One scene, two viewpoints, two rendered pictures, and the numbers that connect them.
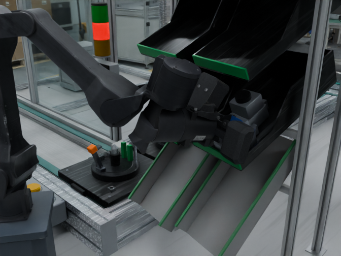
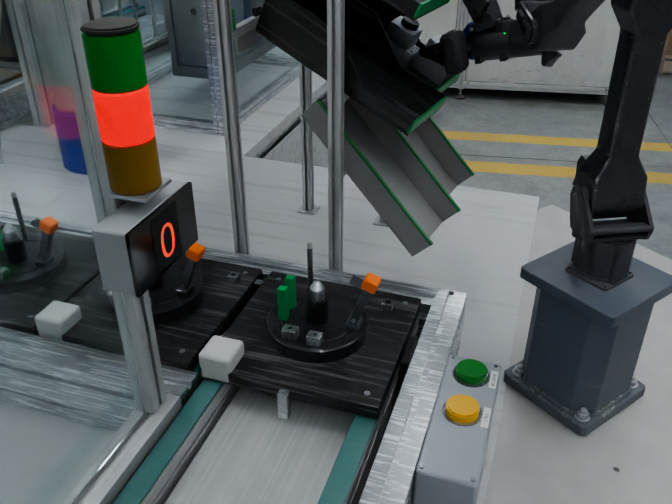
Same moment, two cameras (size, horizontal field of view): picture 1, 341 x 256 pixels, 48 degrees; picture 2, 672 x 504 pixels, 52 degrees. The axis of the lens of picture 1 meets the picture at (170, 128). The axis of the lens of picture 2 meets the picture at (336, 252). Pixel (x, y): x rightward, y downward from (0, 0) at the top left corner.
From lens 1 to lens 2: 1.55 m
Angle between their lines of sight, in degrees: 98
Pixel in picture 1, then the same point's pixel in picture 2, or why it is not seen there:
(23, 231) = not seen: hidden behind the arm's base
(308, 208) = (220, 219)
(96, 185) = (386, 329)
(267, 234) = (302, 238)
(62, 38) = not seen: outside the picture
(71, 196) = (427, 359)
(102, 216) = (445, 301)
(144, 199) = (409, 245)
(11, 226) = not seen: hidden behind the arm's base
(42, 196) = (543, 268)
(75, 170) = (359, 379)
